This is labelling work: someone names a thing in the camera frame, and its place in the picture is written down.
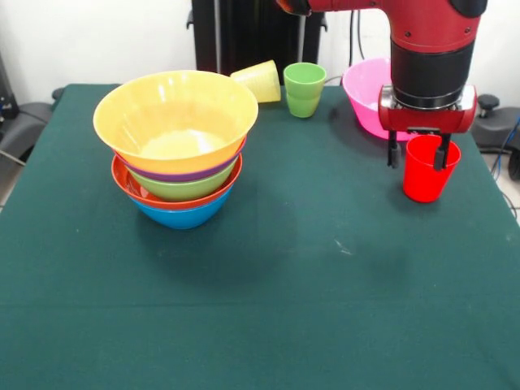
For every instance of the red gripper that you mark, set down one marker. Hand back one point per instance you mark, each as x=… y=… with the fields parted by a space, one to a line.
x=426 y=120

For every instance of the yellow plastic cup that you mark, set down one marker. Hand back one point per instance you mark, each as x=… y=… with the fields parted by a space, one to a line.
x=262 y=83

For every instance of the green plastic bowl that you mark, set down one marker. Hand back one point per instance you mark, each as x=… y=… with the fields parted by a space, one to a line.
x=183 y=191

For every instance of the purple plastic bowl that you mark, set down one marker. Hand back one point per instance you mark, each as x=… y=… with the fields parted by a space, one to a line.
x=178 y=176

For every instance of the large blue plastic bowl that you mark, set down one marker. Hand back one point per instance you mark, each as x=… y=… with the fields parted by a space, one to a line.
x=183 y=217

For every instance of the orange plastic bowl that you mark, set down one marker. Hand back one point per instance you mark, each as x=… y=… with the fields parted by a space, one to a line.
x=174 y=113

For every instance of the red-orange plastic bowl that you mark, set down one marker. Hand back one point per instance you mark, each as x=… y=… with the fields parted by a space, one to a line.
x=126 y=187

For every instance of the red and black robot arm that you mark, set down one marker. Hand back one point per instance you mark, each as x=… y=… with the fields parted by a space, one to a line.
x=430 y=36

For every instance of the red plastic cup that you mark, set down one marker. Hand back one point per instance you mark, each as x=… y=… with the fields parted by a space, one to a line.
x=422 y=178

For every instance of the pink plastic bowl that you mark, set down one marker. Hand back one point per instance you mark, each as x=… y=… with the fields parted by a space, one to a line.
x=363 y=93

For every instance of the black chair base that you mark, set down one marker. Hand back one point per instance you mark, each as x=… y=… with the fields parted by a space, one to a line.
x=495 y=126

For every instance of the green plastic cup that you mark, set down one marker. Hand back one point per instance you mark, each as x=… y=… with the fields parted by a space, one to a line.
x=304 y=93

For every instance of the dark green tablecloth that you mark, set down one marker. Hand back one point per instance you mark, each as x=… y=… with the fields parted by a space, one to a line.
x=162 y=325

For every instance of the grey chair base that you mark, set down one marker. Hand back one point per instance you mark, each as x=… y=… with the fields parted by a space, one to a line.
x=20 y=130

